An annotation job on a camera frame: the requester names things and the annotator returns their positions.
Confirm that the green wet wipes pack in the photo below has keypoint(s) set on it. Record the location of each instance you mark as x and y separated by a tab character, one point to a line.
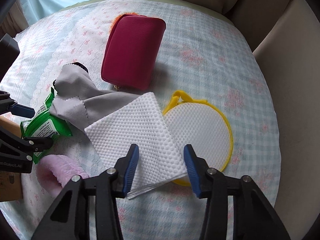
43	124

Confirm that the small black object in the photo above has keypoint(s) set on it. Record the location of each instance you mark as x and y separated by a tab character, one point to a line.
81	66

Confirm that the white dotted paper towel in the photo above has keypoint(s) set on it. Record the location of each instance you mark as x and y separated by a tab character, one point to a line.
140	122

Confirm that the beige pleated curtain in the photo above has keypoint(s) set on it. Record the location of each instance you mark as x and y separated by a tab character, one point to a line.
14	21

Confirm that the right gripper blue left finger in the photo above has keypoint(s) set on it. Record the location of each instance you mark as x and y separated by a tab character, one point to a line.
126	168

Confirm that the magenta zip pouch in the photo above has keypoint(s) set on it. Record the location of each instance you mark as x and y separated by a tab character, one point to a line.
131	51

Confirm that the pink fluffy scrunchie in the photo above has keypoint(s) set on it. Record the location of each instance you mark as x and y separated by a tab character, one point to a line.
55	171

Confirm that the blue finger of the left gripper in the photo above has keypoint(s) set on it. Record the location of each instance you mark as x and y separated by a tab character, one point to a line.
39	144
22	111

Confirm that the orange fluffy pom-pom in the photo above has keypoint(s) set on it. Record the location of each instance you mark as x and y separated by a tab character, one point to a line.
119	17

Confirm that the grey microfibre cloth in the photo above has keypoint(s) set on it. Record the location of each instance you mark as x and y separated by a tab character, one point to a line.
80	103

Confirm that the yellow rimmed white mesh pad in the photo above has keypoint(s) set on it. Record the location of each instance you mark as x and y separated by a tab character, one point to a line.
201	124

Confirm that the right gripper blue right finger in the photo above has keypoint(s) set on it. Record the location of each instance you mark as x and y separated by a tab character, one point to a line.
196	170

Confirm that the cardboard box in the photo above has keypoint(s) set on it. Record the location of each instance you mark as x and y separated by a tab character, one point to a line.
10	182

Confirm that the checked floral bedspread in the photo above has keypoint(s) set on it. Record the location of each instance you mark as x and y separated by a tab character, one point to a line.
201	54

